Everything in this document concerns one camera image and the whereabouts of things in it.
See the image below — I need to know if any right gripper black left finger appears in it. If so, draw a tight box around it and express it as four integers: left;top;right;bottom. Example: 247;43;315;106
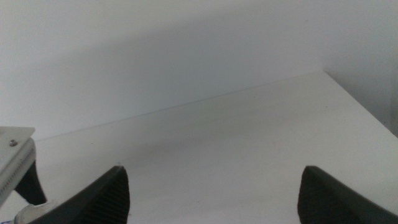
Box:
27;165;131;224

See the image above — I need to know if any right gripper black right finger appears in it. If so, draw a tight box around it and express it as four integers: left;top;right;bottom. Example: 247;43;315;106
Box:
297;165;398;224

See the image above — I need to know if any clear plastic mount base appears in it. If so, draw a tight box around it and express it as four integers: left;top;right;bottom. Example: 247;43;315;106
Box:
12;198;62;224

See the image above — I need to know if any black mount leg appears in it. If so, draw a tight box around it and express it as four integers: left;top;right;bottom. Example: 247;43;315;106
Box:
14;160;48;206

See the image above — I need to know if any metal camera mount plate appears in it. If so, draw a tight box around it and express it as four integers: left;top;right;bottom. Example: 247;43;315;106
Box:
0;126;37;207

